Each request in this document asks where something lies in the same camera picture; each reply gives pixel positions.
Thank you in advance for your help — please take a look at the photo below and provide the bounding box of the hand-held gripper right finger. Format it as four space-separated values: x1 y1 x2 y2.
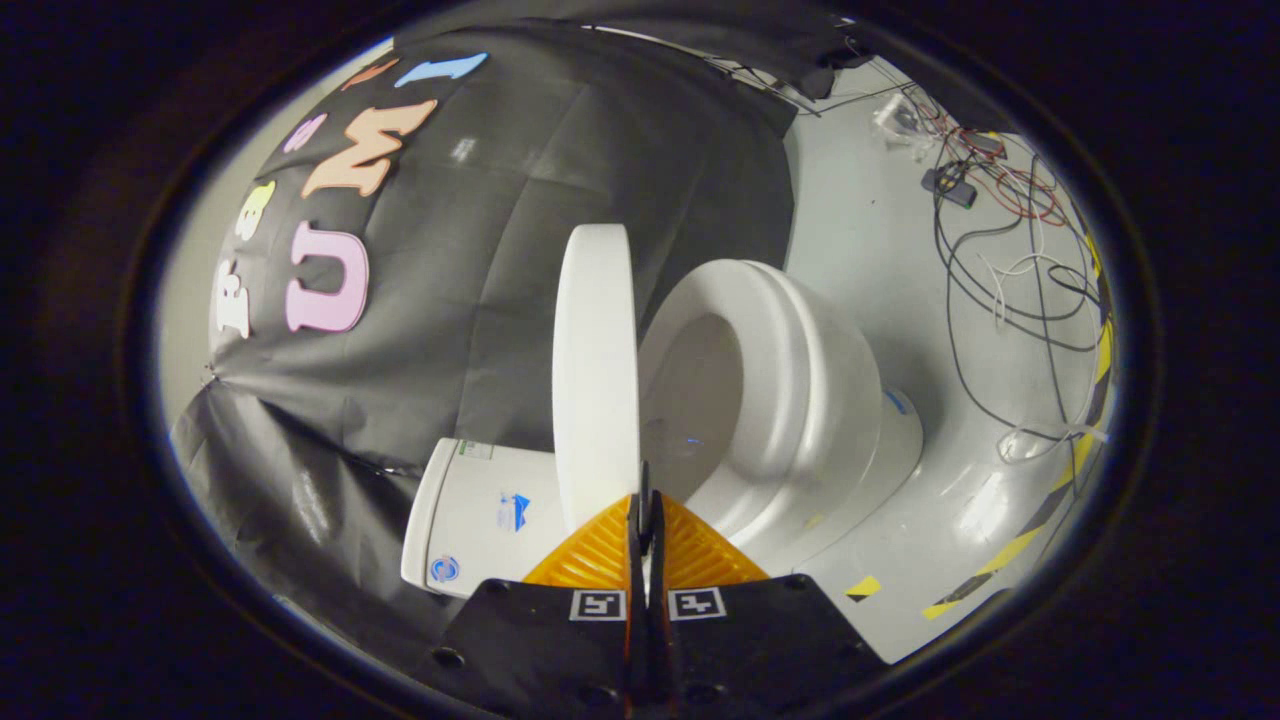
648 488 889 720

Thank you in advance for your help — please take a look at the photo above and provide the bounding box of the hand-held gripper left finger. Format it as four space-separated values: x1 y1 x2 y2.
415 462 651 720

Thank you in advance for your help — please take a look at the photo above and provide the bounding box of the white toilet lid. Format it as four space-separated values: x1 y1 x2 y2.
552 223 641 536

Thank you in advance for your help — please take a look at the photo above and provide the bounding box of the white toilet with tank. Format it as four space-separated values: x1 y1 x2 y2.
400 258 926 601

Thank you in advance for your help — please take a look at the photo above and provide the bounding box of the white toilet seat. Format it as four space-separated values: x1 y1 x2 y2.
638 258 833 501

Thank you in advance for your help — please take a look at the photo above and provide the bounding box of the black backdrop cloth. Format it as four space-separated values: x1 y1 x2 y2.
170 15 1011 681

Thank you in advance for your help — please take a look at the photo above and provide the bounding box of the black power adapter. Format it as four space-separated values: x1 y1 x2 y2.
920 166 979 210

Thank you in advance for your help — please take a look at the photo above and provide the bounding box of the clear plastic bag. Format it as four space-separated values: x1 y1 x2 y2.
874 93 937 153

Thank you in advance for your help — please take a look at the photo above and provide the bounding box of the thin black stand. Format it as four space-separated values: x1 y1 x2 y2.
580 22 833 117

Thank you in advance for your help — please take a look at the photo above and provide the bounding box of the tangle of cables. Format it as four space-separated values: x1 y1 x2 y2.
870 70 1113 471

